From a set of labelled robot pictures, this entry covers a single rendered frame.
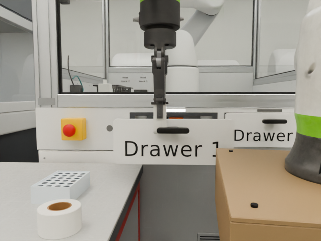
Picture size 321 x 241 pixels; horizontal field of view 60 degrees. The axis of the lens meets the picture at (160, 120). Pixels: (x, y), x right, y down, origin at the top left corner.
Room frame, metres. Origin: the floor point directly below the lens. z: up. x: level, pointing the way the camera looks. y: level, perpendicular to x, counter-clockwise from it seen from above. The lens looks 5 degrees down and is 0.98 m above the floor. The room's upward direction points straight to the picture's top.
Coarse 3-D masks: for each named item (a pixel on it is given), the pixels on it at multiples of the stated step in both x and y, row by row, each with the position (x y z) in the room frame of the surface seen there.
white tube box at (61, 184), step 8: (48, 176) 0.63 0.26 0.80; (56, 176) 0.64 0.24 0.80; (64, 176) 0.64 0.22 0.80; (72, 176) 0.64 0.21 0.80; (80, 176) 0.65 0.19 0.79; (88, 176) 0.67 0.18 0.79; (40, 184) 0.58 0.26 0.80; (48, 184) 0.58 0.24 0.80; (56, 184) 0.58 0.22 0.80; (64, 184) 0.58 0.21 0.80; (72, 184) 0.58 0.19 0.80; (80, 184) 0.61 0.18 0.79; (88, 184) 0.66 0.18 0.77; (32, 192) 0.56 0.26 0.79; (40, 192) 0.56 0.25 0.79; (48, 192) 0.56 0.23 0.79; (56, 192) 0.56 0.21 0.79; (64, 192) 0.55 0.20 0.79; (72, 192) 0.57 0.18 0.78; (80, 192) 0.61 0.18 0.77; (32, 200) 0.56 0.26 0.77; (40, 200) 0.56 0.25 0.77; (48, 200) 0.56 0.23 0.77
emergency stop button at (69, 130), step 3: (66, 126) 0.87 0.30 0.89; (69, 126) 0.87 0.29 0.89; (72, 126) 0.87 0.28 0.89; (63, 129) 0.87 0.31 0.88; (66, 129) 0.87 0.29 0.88; (69, 129) 0.87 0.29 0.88; (72, 129) 0.87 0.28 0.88; (63, 132) 0.87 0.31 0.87; (66, 132) 0.87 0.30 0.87; (69, 132) 0.87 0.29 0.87; (72, 132) 0.87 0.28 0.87; (66, 135) 0.87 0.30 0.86; (69, 135) 0.87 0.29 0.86; (72, 135) 0.87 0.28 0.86
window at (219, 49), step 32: (64, 0) 0.96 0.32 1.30; (96, 0) 0.95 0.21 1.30; (128, 0) 0.95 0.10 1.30; (192, 0) 0.94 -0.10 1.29; (224, 0) 0.93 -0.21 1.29; (256, 0) 0.93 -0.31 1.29; (288, 0) 0.92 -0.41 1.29; (64, 32) 0.96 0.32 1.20; (96, 32) 0.95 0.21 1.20; (128, 32) 0.95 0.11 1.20; (192, 32) 0.94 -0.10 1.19; (224, 32) 0.93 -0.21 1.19; (256, 32) 0.93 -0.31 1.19; (288, 32) 0.92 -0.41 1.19; (64, 64) 0.96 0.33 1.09; (96, 64) 0.95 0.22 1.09; (128, 64) 0.95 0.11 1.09; (192, 64) 0.94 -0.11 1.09; (224, 64) 0.93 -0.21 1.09; (256, 64) 0.93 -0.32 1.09; (288, 64) 0.92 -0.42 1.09
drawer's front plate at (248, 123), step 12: (240, 120) 0.90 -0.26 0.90; (252, 120) 0.89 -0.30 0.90; (288, 120) 0.89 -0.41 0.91; (240, 132) 0.90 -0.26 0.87; (252, 132) 0.89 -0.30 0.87; (276, 132) 0.89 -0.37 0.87; (288, 132) 0.89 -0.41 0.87; (240, 144) 0.90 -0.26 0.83; (252, 144) 0.89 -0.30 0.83; (264, 144) 0.89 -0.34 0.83; (276, 144) 0.89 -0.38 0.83; (288, 144) 0.89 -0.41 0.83
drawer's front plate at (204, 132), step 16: (128, 128) 0.67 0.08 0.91; (144, 128) 0.66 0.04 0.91; (192, 128) 0.66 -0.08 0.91; (208, 128) 0.66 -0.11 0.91; (224, 128) 0.66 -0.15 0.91; (128, 144) 0.67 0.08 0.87; (144, 144) 0.66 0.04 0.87; (160, 144) 0.66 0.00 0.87; (176, 144) 0.66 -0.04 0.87; (192, 144) 0.66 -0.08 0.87; (208, 144) 0.66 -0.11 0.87; (224, 144) 0.66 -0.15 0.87; (128, 160) 0.67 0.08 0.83; (144, 160) 0.66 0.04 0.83; (160, 160) 0.66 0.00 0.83; (176, 160) 0.66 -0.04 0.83; (192, 160) 0.66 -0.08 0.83; (208, 160) 0.66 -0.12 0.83
